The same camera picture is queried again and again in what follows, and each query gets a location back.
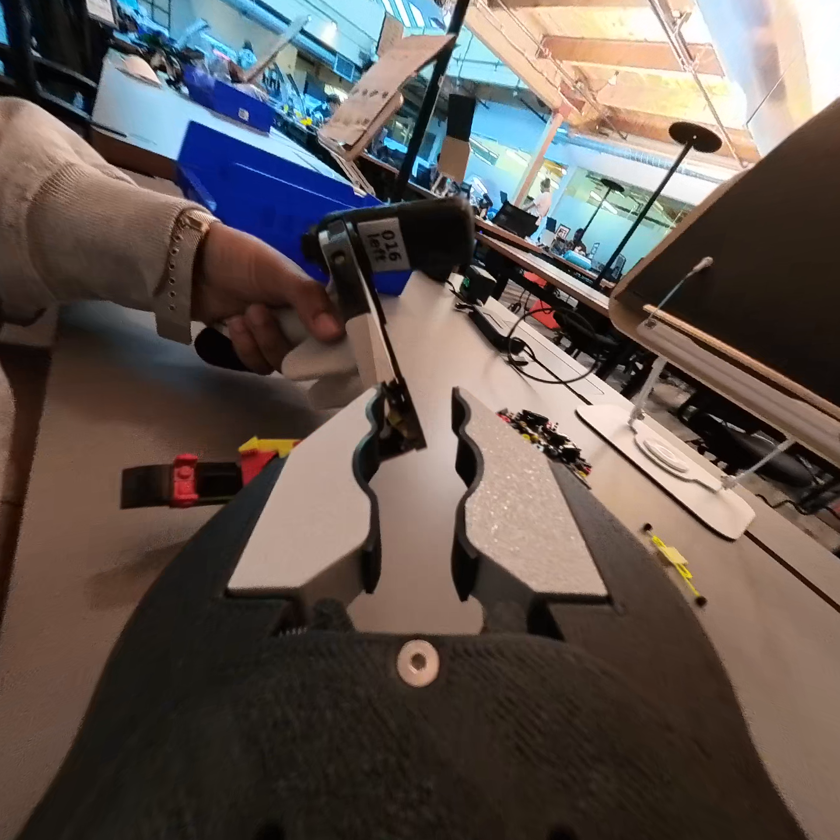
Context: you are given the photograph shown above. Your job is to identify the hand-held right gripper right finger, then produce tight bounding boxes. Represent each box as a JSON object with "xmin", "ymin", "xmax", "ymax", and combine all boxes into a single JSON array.
[{"xmin": 451, "ymin": 386, "xmax": 611, "ymax": 618}]

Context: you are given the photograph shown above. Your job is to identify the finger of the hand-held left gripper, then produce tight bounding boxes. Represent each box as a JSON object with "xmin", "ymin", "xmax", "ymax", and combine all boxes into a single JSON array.
[{"xmin": 345, "ymin": 262, "xmax": 413, "ymax": 396}]

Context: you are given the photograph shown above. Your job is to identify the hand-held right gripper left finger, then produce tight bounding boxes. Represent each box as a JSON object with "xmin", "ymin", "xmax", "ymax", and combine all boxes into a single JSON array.
[{"xmin": 225, "ymin": 386, "xmax": 388, "ymax": 614}]

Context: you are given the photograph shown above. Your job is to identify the person's left forearm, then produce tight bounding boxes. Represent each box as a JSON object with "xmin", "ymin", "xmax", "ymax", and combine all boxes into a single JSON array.
[{"xmin": 0, "ymin": 97, "xmax": 217, "ymax": 342}]

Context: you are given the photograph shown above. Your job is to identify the pile of loose lego pieces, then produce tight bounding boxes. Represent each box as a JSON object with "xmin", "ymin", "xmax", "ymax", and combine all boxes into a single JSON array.
[{"xmin": 495, "ymin": 407, "xmax": 595, "ymax": 490}]

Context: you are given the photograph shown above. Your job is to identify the black red yellow lego assembly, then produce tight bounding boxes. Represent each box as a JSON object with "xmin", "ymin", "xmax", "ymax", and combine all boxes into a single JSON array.
[{"xmin": 121, "ymin": 436, "xmax": 303, "ymax": 509}]

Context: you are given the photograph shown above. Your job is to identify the yellow lego axle piece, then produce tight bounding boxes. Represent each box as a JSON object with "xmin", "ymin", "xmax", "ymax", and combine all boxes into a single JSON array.
[{"xmin": 643, "ymin": 521, "xmax": 706, "ymax": 605}]

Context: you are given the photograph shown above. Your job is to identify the person's left hand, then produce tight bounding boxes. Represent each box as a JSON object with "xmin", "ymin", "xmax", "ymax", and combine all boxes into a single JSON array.
[{"xmin": 189, "ymin": 222, "xmax": 343, "ymax": 375}]

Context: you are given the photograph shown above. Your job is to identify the black power strip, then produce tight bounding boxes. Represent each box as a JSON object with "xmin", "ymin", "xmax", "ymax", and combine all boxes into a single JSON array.
[{"xmin": 469, "ymin": 305, "xmax": 526, "ymax": 342}]

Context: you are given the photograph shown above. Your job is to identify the black upright pole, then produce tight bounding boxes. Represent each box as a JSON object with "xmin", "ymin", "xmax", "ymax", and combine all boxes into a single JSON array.
[{"xmin": 397, "ymin": 0, "xmax": 473, "ymax": 201}]

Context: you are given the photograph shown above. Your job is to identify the cardboard backed sign on stand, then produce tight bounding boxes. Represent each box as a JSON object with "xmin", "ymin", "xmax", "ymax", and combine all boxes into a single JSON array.
[{"xmin": 318, "ymin": 33, "xmax": 457, "ymax": 198}]

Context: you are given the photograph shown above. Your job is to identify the blue storage box with tag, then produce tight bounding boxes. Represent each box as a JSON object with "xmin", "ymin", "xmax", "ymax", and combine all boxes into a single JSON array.
[{"xmin": 176, "ymin": 121, "xmax": 404, "ymax": 296}]

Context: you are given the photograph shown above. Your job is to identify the pale wrist watch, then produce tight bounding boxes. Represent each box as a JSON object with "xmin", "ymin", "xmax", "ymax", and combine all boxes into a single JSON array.
[{"xmin": 154, "ymin": 209, "xmax": 222, "ymax": 337}]

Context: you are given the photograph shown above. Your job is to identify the small blue bin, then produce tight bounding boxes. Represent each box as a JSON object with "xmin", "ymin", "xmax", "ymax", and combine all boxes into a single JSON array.
[{"xmin": 182, "ymin": 64, "xmax": 277, "ymax": 133}]

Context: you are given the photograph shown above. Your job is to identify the black stand with round disc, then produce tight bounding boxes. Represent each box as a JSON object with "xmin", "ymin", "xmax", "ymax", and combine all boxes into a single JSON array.
[{"xmin": 607, "ymin": 121, "xmax": 723, "ymax": 283}]

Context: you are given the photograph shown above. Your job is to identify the framed marker sign on stand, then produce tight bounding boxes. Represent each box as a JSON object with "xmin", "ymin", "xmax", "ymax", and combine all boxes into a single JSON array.
[{"xmin": 576, "ymin": 98, "xmax": 840, "ymax": 542}]

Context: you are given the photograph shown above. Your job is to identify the black cable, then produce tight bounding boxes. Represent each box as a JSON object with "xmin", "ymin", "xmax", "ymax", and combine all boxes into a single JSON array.
[{"xmin": 505, "ymin": 305, "xmax": 595, "ymax": 385}]

